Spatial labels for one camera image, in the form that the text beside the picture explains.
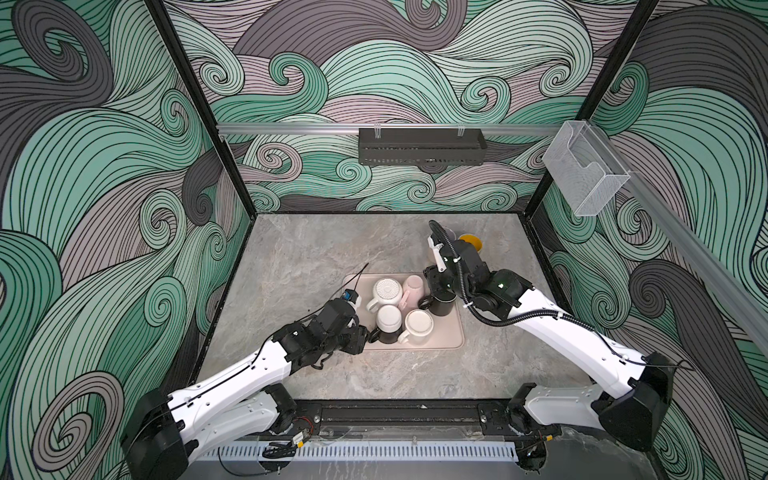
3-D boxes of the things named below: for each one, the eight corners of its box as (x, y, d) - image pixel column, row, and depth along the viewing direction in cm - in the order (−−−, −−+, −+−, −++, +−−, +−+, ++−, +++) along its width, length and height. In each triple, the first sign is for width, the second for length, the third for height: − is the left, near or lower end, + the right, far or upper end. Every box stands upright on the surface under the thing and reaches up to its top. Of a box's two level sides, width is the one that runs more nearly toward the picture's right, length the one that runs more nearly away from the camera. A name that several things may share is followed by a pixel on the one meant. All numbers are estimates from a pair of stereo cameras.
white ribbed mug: (368, 317, 94) (367, 304, 87) (377, 290, 100) (377, 275, 93) (394, 325, 92) (396, 312, 85) (402, 296, 99) (404, 282, 92)
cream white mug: (398, 345, 87) (400, 335, 81) (397, 319, 92) (398, 308, 87) (431, 345, 87) (435, 335, 81) (428, 319, 92) (431, 308, 87)
